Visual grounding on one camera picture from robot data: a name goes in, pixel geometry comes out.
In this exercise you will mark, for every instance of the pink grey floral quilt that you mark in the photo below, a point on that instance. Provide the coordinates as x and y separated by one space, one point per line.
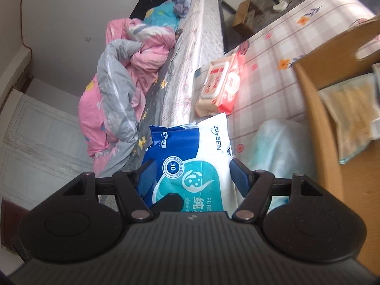
118 89

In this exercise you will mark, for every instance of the blue white wipes pack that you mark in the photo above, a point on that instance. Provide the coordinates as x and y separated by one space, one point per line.
190 154

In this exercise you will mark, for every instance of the dark red cabinet base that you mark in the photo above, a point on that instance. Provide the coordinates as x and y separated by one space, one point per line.
12 219

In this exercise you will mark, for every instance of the white plastic bag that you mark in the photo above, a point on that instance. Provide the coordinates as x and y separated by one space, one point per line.
276 148

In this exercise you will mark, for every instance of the teal pillow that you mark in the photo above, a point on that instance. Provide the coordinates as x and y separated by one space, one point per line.
161 14

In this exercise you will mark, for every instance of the white panelled wardrobe door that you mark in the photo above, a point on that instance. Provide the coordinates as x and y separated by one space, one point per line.
38 142

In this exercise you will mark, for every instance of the dark grey floral bedsheet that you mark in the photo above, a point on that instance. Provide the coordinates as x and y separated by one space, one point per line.
154 101

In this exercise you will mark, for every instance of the small open cardboard box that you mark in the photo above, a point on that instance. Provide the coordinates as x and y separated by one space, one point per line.
245 16

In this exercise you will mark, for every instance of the red pink wipes pack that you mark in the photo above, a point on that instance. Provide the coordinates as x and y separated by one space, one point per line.
221 86

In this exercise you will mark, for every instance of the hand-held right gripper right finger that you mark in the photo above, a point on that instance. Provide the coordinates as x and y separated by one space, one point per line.
240 178

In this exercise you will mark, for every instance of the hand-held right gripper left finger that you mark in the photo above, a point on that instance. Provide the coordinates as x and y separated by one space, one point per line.
147 179

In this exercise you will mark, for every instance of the large brown cardboard box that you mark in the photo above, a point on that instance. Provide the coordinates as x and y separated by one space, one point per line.
320 130

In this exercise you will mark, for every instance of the plaid floral mat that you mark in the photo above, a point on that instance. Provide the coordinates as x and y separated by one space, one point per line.
267 95

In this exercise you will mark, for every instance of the white teal pouch pack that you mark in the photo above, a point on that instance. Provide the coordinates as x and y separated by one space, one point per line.
353 115

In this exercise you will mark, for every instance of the white quilted mattress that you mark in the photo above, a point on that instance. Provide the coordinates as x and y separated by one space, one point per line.
193 50

